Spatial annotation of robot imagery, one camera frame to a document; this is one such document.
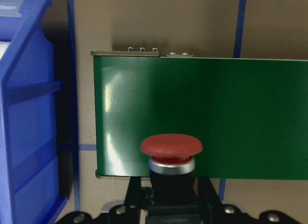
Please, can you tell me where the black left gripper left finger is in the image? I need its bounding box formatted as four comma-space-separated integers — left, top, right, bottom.
124, 177, 143, 209

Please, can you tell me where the red push button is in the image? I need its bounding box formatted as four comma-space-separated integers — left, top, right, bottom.
140, 133, 203, 224

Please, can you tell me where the blue left bin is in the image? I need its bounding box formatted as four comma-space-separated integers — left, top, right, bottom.
0, 0, 66, 224

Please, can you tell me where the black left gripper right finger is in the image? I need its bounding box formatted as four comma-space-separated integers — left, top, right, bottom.
197, 177, 222, 209

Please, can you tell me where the green conveyor belt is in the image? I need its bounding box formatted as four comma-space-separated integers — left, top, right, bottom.
92, 52, 308, 180

